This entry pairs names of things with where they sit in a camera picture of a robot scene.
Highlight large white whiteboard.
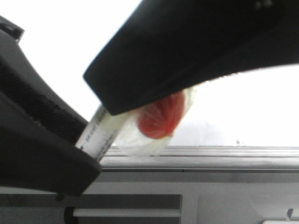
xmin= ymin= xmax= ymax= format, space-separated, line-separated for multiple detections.
xmin=0 ymin=0 xmax=299 ymax=147

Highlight aluminium whiteboard bottom rail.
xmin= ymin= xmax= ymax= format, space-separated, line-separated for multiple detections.
xmin=100 ymin=146 xmax=299 ymax=170

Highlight grey metal stand frame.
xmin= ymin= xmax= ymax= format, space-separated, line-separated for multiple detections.
xmin=0 ymin=170 xmax=299 ymax=224

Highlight white whiteboard marker pen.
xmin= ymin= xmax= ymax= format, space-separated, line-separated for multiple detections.
xmin=75 ymin=106 xmax=126 ymax=161

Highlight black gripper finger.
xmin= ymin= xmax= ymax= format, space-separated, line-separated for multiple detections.
xmin=84 ymin=0 xmax=299 ymax=115
xmin=0 ymin=18 xmax=100 ymax=196

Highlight red magnet taped to marker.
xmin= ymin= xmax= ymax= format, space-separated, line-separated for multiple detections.
xmin=116 ymin=85 xmax=198 ymax=157

